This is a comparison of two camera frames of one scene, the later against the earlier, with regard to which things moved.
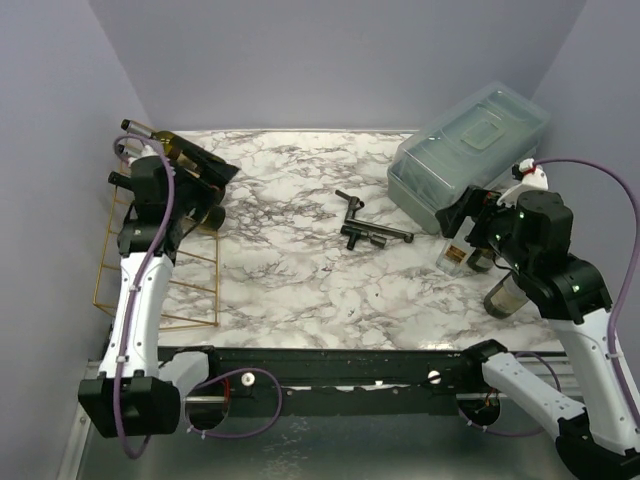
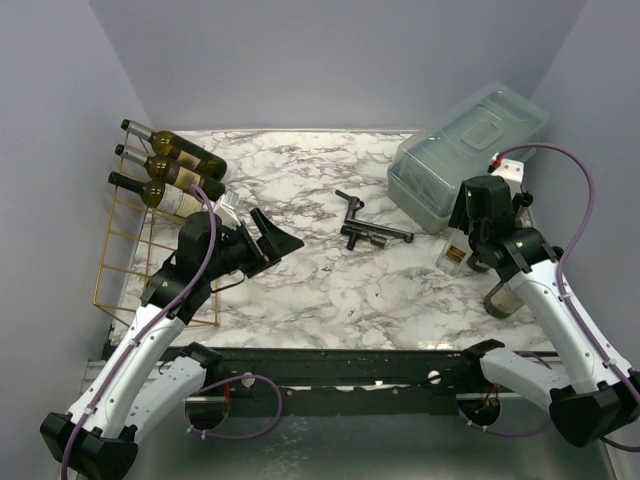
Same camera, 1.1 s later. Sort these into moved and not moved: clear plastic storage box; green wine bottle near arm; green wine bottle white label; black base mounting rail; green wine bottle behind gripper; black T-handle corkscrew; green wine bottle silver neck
Moved: green wine bottle white label
Not moved: clear plastic storage box; green wine bottle behind gripper; green wine bottle silver neck; green wine bottle near arm; black base mounting rail; black T-handle corkscrew
